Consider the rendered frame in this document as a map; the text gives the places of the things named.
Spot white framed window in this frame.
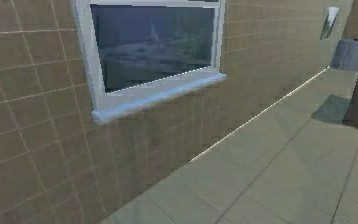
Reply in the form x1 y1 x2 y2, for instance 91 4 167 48
71 0 228 125

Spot grey hanging towel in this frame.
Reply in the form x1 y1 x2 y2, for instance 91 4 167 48
330 38 358 72

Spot white wall holder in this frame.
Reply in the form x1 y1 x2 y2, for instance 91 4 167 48
319 6 340 41

